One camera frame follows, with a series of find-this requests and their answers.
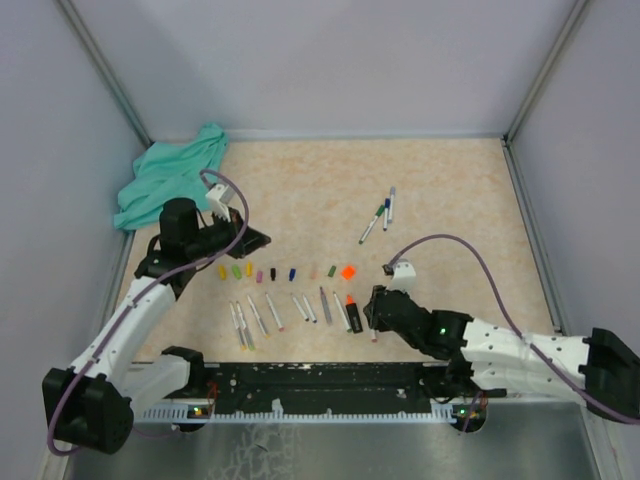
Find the purple cap pen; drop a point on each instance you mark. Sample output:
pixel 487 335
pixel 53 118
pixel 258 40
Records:
pixel 325 306

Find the small black marker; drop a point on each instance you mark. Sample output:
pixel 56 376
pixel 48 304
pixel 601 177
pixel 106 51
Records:
pixel 300 308

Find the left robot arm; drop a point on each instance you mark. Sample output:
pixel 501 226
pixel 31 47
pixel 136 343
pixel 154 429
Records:
pixel 94 402

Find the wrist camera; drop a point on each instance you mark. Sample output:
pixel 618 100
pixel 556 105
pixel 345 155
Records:
pixel 218 198
pixel 402 275

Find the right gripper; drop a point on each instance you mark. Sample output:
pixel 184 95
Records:
pixel 375 321

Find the orange highlighter cap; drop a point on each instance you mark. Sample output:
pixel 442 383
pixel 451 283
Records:
pixel 348 272

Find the teal cloth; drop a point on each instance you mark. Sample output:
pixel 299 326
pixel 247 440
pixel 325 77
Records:
pixel 166 171

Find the black orange highlighter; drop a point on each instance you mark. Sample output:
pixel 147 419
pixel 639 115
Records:
pixel 353 315

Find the yellow cap marker pen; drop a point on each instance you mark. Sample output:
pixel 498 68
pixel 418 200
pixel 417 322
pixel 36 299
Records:
pixel 258 317

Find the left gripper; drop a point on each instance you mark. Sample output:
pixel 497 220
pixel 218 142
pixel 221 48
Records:
pixel 249 241

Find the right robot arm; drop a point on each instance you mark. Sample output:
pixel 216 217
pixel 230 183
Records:
pixel 599 370

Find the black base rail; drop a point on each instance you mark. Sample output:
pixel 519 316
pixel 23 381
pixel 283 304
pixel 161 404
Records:
pixel 317 388

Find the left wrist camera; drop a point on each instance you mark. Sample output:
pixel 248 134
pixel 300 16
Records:
pixel 218 198

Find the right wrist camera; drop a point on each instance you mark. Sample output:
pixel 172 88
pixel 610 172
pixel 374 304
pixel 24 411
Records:
pixel 402 275

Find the lilac cap pen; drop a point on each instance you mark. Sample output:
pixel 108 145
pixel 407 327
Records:
pixel 390 206

